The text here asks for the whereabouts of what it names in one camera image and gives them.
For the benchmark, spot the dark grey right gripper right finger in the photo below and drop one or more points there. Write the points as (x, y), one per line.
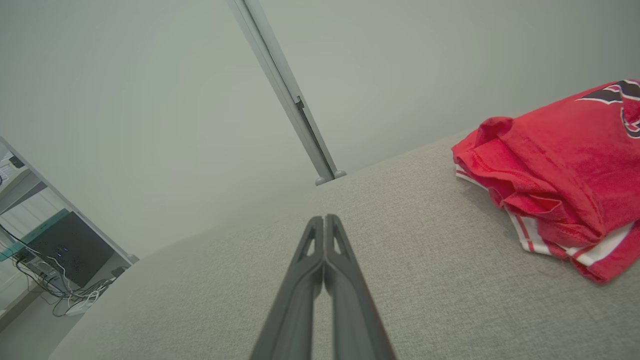
(357, 315)

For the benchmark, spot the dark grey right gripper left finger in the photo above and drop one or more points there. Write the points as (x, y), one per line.
(292, 310)

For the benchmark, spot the red t-shirt with white sleeves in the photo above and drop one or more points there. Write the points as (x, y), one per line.
(565, 165)

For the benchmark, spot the grey fabric sofa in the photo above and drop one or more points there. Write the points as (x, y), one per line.
(450, 300)

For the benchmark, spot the white power strip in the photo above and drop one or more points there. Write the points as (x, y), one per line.
(80, 306)

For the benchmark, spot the black computer case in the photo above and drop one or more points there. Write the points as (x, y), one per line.
(75, 247)

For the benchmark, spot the teal shelf board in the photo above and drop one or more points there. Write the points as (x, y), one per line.
(35, 232)

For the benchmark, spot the grey rounded post foot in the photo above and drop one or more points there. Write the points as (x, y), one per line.
(340, 174)
(324, 180)

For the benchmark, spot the grey metal partition post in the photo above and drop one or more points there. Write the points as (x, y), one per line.
(282, 85)

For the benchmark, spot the grey metal shelf frame post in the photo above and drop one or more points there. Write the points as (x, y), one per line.
(75, 205)

